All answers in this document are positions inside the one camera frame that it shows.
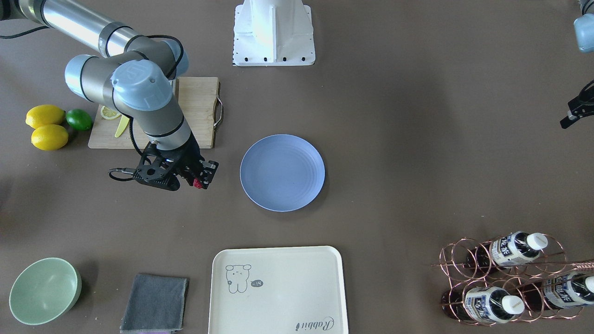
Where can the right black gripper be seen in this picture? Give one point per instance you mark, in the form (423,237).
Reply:
(190,155)

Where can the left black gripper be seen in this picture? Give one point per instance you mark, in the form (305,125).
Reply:
(577,109)

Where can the red strawberry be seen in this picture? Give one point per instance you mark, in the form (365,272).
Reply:
(197,183)

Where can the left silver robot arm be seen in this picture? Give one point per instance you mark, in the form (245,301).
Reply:
(584,28)

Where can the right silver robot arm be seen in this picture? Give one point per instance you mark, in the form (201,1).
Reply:
(132,75)

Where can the blue round plate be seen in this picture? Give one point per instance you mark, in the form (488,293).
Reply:
(282,173)

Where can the yellow plastic knife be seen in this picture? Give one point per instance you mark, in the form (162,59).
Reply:
(122,126)

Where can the wooden cutting board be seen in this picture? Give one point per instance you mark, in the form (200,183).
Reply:
(197,97)

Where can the lemon slice upper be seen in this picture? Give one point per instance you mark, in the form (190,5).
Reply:
(109,114)

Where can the green lime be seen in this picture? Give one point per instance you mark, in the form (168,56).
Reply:
(79,120)

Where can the yellow lemon lower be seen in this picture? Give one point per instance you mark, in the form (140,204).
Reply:
(49,137)

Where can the yellow lemon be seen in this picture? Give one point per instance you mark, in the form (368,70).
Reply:
(44,114)
(49,137)

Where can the yellow lemon upper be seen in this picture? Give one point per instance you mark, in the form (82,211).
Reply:
(44,114)

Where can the grey folded cloth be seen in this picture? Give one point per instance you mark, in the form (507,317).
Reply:
(156,305)

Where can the tea bottle middle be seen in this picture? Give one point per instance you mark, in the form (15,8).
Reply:
(516,249)

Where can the tea bottle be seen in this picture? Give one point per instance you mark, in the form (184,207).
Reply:
(560,292)
(482,305)
(516,249)

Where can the green bowl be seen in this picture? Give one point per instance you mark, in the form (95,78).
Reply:
(44,291)

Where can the cream rabbit tray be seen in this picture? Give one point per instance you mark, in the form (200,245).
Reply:
(282,290)

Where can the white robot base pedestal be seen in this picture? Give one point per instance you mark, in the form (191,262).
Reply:
(273,33)

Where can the copper wire bottle rack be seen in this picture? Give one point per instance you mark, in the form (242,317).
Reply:
(553,261)

